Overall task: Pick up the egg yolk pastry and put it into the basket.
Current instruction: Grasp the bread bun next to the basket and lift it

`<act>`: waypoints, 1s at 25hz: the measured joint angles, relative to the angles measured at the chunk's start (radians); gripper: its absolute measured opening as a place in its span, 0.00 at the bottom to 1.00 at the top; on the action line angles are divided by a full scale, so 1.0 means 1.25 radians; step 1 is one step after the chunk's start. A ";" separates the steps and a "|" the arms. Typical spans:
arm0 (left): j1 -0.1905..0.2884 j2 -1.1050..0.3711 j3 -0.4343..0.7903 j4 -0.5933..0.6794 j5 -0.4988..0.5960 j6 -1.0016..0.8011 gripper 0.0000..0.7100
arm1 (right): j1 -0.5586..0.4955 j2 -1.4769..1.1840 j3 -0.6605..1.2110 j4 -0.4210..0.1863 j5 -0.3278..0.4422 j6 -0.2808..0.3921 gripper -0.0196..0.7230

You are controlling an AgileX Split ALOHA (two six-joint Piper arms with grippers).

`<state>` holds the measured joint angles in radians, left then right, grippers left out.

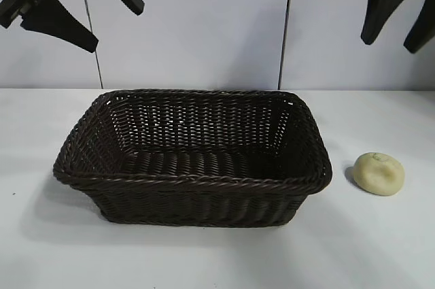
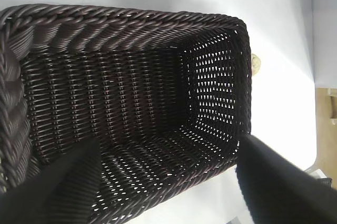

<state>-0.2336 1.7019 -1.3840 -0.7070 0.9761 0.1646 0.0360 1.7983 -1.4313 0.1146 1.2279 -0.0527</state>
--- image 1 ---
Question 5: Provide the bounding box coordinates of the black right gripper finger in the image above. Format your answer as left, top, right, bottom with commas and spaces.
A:
403, 0, 435, 55
360, 0, 408, 46

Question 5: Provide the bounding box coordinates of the pale yellow egg yolk pastry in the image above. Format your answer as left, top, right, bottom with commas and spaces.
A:
352, 152, 406, 197

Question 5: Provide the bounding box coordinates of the dark brown woven basket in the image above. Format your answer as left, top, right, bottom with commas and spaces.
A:
52, 88, 334, 228

